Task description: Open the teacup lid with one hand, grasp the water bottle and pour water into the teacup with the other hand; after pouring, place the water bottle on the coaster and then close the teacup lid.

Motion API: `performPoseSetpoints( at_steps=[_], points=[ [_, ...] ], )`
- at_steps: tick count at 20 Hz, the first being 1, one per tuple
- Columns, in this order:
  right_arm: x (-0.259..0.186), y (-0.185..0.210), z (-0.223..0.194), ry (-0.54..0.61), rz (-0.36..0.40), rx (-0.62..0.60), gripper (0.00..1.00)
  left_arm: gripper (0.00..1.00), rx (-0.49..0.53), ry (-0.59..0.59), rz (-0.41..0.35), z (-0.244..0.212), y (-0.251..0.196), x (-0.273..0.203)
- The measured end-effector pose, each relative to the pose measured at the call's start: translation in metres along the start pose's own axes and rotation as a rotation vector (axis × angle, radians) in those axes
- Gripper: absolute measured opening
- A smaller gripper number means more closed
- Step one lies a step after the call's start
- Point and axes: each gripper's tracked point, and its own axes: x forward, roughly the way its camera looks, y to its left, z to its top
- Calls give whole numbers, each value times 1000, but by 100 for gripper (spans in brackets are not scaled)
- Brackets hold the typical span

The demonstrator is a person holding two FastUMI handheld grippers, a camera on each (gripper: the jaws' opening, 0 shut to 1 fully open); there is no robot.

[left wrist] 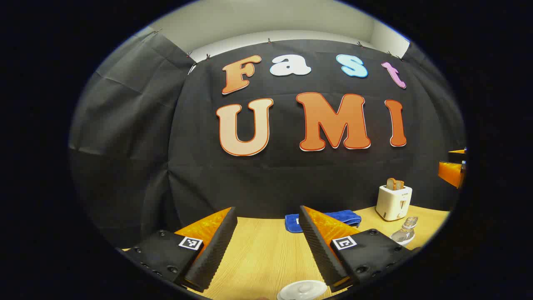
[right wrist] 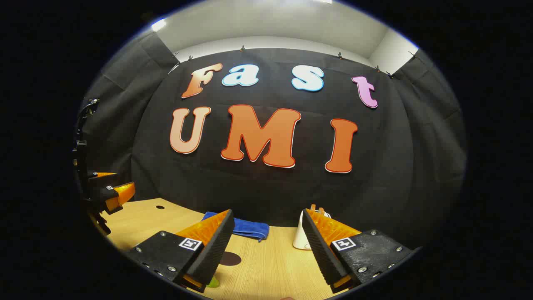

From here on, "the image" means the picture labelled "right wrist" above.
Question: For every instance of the water bottle with white label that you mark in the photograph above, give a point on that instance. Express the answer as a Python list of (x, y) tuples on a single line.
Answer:
[(213, 283)]

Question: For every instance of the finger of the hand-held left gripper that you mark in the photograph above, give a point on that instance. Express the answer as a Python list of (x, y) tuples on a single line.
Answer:
[(102, 179), (120, 193)]

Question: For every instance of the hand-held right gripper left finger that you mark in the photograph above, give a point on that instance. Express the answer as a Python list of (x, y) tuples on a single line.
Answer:
[(214, 254)]

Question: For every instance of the dark round coaster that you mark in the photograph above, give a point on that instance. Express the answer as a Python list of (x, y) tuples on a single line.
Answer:
[(231, 258)]

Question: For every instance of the white toaster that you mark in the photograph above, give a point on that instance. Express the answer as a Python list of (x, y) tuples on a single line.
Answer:
[(300, 237)]

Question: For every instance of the blue towel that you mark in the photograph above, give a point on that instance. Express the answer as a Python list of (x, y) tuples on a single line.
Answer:
[(250, 228)]

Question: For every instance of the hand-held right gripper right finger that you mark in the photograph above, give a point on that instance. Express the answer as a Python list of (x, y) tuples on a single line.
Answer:
[(322, 254)]

